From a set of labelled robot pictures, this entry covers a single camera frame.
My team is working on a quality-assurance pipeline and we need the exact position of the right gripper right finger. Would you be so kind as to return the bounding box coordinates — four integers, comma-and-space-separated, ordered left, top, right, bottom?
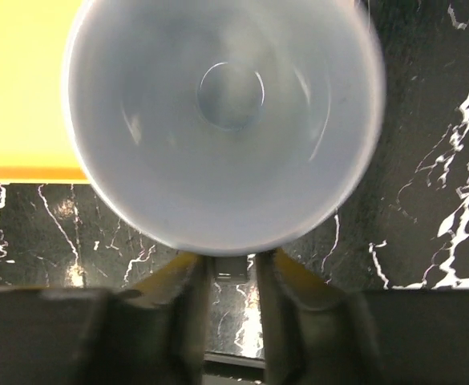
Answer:
255, 249, 469, 384

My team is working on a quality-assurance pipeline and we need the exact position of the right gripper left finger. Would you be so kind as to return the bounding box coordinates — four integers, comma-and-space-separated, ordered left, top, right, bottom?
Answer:
0, 253, 212, 384

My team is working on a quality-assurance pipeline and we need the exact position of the white mug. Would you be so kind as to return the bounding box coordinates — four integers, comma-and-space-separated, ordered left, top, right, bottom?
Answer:
61, 1, 386, 257

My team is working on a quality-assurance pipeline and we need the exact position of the orange plastic tray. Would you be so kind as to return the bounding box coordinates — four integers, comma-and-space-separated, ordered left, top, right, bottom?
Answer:
0, 1, 87, 184

